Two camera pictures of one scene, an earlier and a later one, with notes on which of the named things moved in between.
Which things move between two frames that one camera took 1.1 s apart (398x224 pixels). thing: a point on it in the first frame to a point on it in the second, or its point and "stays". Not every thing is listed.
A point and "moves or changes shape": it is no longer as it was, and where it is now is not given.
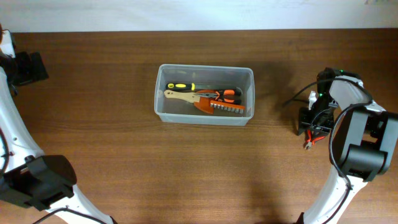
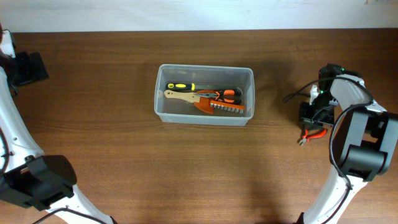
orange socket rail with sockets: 227,106 stays
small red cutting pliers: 309,138 moves or changes shape
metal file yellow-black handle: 193,87 stays
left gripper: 34,66 stays
